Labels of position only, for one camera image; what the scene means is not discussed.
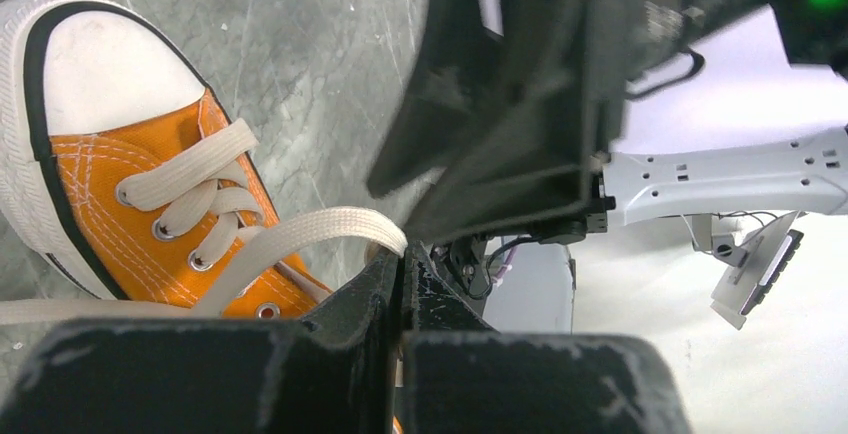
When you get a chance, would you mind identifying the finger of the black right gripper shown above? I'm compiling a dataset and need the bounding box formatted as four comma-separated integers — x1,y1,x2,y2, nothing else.
406,0,626,242
366,0,516,197

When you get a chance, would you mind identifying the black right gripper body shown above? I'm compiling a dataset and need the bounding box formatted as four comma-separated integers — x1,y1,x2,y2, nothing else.
430,152,616,300

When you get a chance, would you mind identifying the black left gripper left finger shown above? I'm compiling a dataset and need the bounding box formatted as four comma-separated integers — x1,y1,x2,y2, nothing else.
1,250,401,433

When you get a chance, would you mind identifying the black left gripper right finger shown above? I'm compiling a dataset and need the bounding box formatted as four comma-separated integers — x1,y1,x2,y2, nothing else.
402,243,691,433

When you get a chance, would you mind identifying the white shoelace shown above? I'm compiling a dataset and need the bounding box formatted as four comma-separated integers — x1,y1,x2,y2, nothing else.
1,119,408,325

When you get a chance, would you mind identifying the orange canvas sneaker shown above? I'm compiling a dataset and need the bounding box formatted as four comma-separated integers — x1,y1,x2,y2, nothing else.
0,0,405,434

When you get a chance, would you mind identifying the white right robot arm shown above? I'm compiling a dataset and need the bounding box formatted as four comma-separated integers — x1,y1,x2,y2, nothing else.
367,0,847,299

